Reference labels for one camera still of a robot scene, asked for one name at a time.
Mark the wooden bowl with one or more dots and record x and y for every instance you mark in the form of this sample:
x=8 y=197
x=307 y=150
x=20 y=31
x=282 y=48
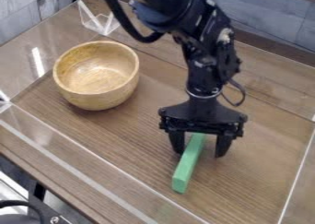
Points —
x=96 y=74

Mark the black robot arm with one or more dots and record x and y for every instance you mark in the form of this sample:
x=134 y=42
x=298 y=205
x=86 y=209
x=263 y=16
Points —
x=200 y=28

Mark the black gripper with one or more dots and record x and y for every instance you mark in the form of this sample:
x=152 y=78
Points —
x=203 y=116

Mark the clear acrylic corner bracket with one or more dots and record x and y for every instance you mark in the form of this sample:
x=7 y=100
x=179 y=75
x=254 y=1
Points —
x=103 y=24

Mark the green rectangular block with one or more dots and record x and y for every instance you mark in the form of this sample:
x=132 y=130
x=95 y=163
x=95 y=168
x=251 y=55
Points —
x=187 y=163

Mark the clear acrylic front wall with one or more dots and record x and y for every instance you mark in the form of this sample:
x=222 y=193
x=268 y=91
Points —
x=107 y=194

